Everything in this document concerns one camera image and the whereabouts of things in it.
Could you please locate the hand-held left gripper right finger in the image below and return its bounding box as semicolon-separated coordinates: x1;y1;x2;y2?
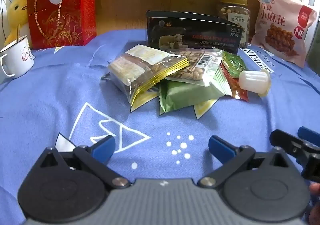
208;136;298;189

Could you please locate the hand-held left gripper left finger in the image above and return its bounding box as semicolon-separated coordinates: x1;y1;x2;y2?
32;135;132;189

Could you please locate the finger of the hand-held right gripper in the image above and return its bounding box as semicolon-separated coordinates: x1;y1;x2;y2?
297;126;320;146
269;129;320;182

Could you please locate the yellow white snack packet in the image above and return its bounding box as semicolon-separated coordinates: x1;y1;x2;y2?
130;88;160;113
194;98;218;120

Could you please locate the red snack packet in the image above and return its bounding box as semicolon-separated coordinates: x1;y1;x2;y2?
220;63;250;102

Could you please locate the light green wafer packet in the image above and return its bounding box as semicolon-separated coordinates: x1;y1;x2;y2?
158;67;233;116

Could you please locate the white jelly cup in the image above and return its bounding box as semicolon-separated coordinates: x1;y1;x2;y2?
238;69;272;96

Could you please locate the clear pistachio packet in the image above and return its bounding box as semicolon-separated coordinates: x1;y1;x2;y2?
165;48;223;87

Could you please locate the dark green small packet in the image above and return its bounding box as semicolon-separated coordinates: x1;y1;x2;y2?
221;50;249;80

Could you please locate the brown gold cracker packet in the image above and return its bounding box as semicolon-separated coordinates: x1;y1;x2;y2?
108;45;190;104

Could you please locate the black tin box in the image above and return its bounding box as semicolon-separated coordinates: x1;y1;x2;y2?
146;10;243;56

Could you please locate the person's right hand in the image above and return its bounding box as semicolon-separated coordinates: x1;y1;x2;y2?
309;182;320;225

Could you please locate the blue printed cloth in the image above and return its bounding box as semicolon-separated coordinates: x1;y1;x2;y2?
0;28;320;225

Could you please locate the dark glossy furniture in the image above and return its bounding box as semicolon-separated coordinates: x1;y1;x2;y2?
305;10;320;76

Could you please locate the pink snack bag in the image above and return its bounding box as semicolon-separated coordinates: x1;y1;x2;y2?
251;0;318;68

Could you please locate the white enamel mug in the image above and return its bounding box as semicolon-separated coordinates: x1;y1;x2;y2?
0;35;35;79

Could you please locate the red gift box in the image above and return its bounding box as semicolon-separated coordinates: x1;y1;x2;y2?
26;0;97;50

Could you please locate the nut jar with tan lid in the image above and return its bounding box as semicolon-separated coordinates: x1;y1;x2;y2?
216;0;251;46

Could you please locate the yellow duck plush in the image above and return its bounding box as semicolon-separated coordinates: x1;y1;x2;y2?
4;0;29;46

